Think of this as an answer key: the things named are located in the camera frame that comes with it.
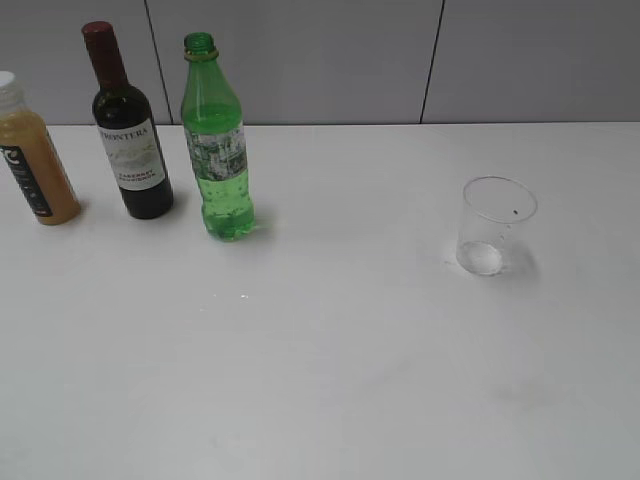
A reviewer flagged green sprite plastic bottle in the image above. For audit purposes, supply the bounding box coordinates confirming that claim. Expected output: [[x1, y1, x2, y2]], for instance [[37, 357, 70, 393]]
[[181, 32, 254, 241]]

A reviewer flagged transparent plastic cup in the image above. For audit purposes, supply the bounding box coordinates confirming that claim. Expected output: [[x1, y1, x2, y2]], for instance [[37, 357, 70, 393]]
[[456, 175, 538, 276]]

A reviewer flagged dark red wine bottle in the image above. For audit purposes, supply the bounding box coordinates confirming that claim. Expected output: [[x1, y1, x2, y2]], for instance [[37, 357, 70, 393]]
[[82, 21, 174, 219]]

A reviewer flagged orange juice bottle white cap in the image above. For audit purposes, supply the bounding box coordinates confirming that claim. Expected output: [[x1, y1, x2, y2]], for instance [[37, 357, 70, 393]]
[[1, 71, 81, 225]]

